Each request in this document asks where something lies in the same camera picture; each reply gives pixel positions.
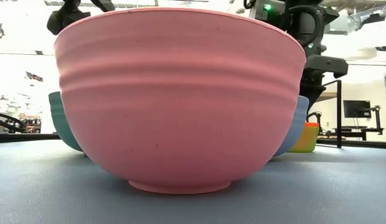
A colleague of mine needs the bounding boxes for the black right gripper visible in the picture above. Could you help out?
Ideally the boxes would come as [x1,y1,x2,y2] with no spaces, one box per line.
[300,55,349,113]

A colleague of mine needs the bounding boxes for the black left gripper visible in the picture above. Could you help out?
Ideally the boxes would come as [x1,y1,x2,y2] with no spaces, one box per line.
[46,0,116,35]

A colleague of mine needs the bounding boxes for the large blue bowl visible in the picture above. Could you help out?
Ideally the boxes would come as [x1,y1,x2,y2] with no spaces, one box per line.
[272,95,309,157]

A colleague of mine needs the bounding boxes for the small yellow bowl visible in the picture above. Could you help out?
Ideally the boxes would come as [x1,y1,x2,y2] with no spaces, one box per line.
[288,126,320,153]

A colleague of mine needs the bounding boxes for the large green bowl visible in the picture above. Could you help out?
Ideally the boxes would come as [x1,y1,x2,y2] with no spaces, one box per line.
[48,91,85,153]

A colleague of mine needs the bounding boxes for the large pink bowl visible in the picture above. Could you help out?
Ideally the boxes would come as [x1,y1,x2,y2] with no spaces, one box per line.
[54,7,307,195]

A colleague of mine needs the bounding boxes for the black computer monitor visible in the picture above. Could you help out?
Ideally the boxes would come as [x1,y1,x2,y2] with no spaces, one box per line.
[342,100,372,119]

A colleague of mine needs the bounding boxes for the black background desk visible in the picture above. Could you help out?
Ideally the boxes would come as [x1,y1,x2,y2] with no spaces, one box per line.
[332,126,384,141]

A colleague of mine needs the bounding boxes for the blue table mat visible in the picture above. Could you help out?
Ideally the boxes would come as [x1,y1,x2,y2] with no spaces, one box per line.
[0,138,386,224]

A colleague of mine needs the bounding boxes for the black curved hose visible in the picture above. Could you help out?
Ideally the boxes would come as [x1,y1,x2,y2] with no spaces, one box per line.
[0,111,27,134]

